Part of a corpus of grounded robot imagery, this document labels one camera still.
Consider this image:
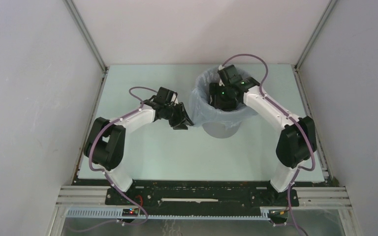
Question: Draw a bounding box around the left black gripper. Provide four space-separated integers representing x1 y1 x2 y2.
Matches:
163 102 194 130

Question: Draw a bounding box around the blue plastic trash bag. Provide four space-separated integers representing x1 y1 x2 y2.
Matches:
189 66 258 128

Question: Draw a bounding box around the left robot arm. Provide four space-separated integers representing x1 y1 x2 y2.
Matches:
83 87 194 205

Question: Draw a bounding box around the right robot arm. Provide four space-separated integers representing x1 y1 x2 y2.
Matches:
213 65 316 206

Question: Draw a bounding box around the grey trash bin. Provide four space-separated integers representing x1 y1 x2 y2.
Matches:
195 66 260 140

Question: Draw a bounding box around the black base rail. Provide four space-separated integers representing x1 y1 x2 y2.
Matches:
75 177 320 217

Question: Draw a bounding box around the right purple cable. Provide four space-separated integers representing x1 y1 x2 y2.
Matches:
220 54 317 236

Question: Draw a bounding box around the right aluminium frame post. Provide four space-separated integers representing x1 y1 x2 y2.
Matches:
294 0 340 70

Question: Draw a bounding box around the aluminium frame post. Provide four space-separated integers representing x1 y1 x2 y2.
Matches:
294 0 340 70
62 0 109 73

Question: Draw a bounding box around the white cable duct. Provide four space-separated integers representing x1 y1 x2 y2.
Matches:
65 207 270 221

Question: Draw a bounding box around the left aluminium frame post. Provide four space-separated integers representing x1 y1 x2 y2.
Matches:
62 0 109 73

